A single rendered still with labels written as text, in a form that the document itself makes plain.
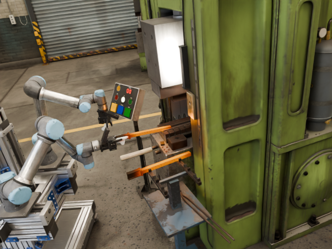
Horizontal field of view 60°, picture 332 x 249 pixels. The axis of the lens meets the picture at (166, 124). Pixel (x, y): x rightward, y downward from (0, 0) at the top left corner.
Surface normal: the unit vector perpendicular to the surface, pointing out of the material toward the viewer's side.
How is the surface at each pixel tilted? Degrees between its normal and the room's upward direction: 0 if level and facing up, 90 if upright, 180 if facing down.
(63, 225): 0
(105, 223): 0
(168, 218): 0
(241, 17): 89
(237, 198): 90
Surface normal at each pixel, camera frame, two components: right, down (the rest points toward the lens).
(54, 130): 0.80, 0.11
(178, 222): -0.11, -0.88
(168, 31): 0.35, 0.40
